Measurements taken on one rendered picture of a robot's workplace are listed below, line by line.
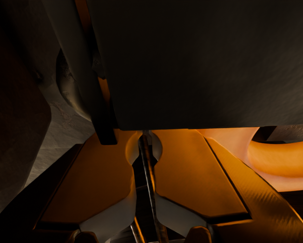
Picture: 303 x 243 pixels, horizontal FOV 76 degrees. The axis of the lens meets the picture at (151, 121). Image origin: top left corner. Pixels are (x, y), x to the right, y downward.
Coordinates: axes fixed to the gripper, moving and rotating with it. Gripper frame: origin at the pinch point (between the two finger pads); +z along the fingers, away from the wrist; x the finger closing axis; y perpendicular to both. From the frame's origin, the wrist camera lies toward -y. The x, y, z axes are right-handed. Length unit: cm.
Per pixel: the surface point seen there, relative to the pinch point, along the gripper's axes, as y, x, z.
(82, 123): 4.7, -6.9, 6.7
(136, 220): 12.5, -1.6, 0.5
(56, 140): 7.4, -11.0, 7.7
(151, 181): 9.8, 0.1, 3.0
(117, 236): 20.0, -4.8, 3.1
